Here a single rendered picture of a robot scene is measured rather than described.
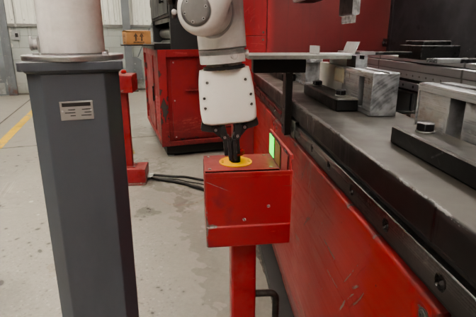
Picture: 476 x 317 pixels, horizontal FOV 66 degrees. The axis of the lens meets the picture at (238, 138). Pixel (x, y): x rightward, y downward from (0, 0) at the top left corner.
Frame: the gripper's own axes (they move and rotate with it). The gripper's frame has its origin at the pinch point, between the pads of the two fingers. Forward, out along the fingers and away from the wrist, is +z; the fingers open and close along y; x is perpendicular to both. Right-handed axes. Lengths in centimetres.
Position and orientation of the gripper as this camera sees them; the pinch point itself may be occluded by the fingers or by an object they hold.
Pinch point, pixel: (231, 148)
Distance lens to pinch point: 69.8
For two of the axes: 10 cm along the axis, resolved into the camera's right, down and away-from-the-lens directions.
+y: -9.9, 1.1, -0.8
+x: 1.1, 2.6, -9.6
